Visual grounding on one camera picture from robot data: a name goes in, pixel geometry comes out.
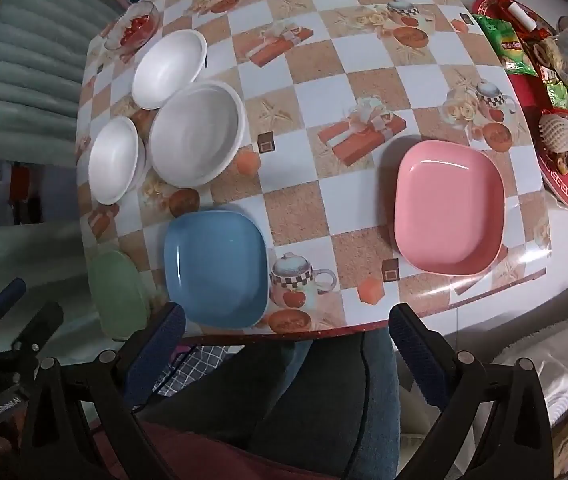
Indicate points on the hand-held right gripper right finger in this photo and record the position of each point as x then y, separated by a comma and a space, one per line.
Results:
413, 350

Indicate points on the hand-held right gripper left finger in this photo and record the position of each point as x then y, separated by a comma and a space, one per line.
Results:
161, 342

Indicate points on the medium white bowl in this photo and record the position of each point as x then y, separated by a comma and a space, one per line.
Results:
166, 67

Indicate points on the plaid cloth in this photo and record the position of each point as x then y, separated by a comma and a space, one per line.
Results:
196, 362

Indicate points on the green plate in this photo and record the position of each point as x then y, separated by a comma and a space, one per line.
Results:
116, 295

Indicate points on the blue square plate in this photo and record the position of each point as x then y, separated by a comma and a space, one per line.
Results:
219, 270

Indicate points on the person's blue jeans legs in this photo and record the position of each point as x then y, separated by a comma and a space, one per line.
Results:
314, 400

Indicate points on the white fluffy blanket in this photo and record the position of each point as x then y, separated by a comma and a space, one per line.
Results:
548, 360

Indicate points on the pink square plate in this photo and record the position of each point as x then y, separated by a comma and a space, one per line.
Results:
448, 210

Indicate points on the small white bowl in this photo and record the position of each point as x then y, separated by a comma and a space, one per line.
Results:
111, 160

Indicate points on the large white bowl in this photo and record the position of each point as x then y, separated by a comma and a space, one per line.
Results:
194, 135

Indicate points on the wooden massage brush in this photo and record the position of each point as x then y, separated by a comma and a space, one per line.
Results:
556, 132

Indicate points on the checkered printed tablecloth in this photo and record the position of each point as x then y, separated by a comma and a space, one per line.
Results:
314, 100

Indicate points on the clear glass bowl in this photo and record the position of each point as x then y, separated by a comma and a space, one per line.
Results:
114, 32

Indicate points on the red snack tray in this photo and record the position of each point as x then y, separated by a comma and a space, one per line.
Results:
528, 91

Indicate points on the small green snack packet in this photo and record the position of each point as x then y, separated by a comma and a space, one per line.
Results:
558, 96

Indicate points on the pile of cherry tomatoes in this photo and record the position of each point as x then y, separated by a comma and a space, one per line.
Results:
136, 27

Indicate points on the large green snack packet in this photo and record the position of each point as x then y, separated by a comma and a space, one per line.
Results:
513, 50

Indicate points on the white bottle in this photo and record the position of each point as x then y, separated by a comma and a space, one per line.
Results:
519, 14

